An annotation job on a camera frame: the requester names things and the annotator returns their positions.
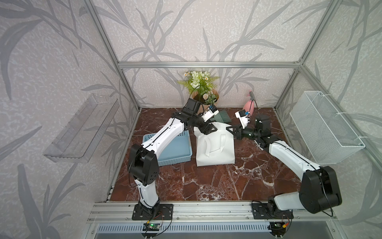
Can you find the white insulated delivery bag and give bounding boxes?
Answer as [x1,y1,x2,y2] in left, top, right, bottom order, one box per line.
[194,122,235,167]

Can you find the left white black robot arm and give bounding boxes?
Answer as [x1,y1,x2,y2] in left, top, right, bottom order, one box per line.
[129,98,219,212]

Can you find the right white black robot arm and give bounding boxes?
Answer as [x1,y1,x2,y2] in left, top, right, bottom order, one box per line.
[226,110,342,218]

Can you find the green garden trowel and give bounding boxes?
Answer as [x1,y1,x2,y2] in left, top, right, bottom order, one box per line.
[210,110,231,123]

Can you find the pink spray bottle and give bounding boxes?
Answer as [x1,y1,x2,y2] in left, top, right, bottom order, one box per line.
[243,91,256,116]

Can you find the potted white flower plant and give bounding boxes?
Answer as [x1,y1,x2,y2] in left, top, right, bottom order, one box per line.
[178,71,219,112]

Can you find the light blue plastic basket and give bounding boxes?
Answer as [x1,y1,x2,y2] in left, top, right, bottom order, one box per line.
[157,130,193,167]

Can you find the right controller circuit board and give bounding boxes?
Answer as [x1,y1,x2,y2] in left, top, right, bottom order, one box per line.
[269,222,288,231]

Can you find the controller circuit board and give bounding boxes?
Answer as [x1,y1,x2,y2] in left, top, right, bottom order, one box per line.
[269,222,288,231]
[143,223,162,232]

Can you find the left controller circuit board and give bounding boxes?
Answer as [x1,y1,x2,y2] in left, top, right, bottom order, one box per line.
[143,223,162,232]

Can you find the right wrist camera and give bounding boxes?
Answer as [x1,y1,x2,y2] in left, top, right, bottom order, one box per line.
[235,110,250,129]

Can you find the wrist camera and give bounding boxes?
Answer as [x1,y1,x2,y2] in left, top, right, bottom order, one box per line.
[202,104,219,122]
[235,110,250,129]

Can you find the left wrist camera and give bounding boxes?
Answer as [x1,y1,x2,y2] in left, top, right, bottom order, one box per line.
[202,104,219,122]

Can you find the white wire mesh basket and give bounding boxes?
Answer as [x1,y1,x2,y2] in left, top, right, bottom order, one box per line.
[290,91,365,165]

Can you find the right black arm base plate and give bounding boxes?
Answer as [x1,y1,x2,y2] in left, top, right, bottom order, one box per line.
[251,201,294,220]

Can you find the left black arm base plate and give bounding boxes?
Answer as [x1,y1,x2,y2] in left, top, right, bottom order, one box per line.
[132,203,174,221]

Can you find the clear plastic wall shelf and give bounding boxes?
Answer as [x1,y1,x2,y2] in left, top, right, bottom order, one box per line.
[43,94,120,163]

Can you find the aluminium front rail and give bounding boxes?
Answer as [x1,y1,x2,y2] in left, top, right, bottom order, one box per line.
[86,201,338,224]

